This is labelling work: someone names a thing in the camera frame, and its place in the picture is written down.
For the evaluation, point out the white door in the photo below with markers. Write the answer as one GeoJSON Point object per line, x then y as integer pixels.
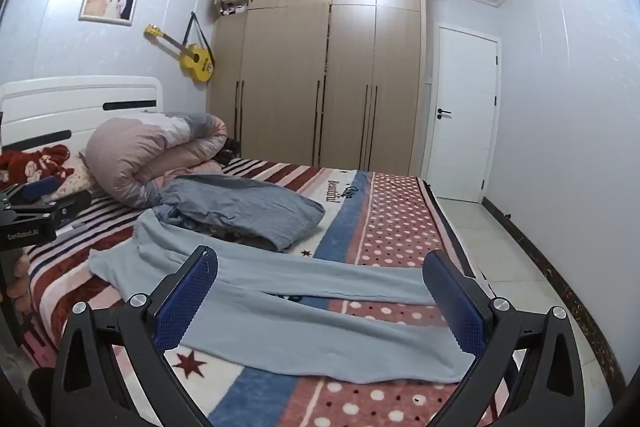
{"type": "Point", "coordinates": [462, 107]}

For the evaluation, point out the yellow guitar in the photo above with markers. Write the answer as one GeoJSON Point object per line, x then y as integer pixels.
{"type": "Point", "coordinates": [196, 58]}

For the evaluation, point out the framed wall picture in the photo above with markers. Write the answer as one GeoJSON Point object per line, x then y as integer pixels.
{"type": "Point", "coordinates": [109, 0]}

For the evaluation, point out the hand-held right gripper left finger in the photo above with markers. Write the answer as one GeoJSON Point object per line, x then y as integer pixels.
{"type": "Point", "coordinates": [187, 302]}

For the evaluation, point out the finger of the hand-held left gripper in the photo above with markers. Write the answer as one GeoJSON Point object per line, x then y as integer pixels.
{"type": "Point", "coordinates": [42, 187]}
{"type": "Point", "coordinates": [70, 207]}

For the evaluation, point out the person's left hand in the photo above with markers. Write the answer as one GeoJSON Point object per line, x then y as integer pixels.
{"type": "Point", "coordinates": [20, 279]}

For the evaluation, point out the floral pillow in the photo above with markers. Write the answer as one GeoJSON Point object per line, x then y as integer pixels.
{"type": "Point", "coordinates": [77, 177]}

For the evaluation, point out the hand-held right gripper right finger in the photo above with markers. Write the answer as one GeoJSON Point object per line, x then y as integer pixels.
{"type": "Point", "coordinates": [452, 302]}

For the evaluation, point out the printed folded bedding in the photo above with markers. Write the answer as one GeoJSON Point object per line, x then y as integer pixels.
{"type": "Point", "coordinates": [232, 10]}

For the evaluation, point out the striped dotted bed blanket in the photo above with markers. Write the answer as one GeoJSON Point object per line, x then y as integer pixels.
{"type": "Point", "coordinates": [400, 217]}

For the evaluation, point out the dark object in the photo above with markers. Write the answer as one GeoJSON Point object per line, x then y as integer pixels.
{"type": "Point", "coordinates": [231, 149]}

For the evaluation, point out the white bed headboard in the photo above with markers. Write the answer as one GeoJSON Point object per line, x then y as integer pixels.
{"type": "Point", "coordinates": [75, 102]}

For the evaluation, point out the beige wooden wardrobe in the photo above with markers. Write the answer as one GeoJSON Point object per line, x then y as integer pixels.
{"type": "Point", "coordinates": [300, 72]}

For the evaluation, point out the red plush toy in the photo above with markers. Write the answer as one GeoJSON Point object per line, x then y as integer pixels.
{"type": "Point", "coordinates": [35, 162]}

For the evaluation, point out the light blue pants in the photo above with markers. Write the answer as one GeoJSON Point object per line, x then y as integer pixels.
{"type": "Point", "coordinates": [280, 322]}

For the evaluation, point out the grey-blue crumpled cloth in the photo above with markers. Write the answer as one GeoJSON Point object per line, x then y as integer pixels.
{"type": "Point", "coordinates": [240, 212]}

